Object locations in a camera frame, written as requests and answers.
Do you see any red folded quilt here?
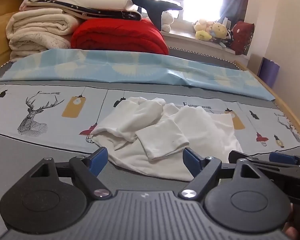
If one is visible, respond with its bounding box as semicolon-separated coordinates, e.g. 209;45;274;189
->
70;17;170;55

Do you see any dark red cushion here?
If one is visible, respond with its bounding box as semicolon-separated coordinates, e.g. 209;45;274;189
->
229;21;255;55

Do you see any white folded duvet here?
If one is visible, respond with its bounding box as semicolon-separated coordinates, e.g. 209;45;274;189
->
57;0;137;13

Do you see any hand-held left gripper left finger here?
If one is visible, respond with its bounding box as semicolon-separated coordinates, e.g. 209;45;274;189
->
22;147;113;201

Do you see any small white shirt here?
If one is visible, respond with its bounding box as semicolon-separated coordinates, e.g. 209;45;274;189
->
90;96;244;182

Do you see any cream folded blanket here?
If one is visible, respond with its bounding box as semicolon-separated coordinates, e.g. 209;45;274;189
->
6;7;82;62

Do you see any cream and pink plush toy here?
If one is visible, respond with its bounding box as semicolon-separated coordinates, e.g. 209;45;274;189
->
193;19;217;42

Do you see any small white plush toy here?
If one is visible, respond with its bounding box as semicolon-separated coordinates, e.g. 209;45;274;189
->
161;10;175;32

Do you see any purple bin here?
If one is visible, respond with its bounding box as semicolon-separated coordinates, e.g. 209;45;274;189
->
259;57;280;88

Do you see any person's right hand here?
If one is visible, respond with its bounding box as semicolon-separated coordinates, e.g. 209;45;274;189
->
282;216;300;240

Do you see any black and white plush toy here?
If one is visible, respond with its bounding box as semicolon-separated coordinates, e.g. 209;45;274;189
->
221;29;235;48

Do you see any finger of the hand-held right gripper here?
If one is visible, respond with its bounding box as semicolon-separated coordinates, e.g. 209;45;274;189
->
228;150;273;167
269;152;300;167

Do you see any white window sill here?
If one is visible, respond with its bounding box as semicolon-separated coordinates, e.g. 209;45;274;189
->
162;25;240;53

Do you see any dark teal shark plush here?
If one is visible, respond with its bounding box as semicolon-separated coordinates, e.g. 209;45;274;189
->
67;0;183;30

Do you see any light blue patterned sheet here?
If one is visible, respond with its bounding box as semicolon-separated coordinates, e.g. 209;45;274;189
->
0;49;277;102

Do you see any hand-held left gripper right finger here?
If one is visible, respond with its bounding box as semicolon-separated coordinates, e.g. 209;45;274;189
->
178;147;262;201

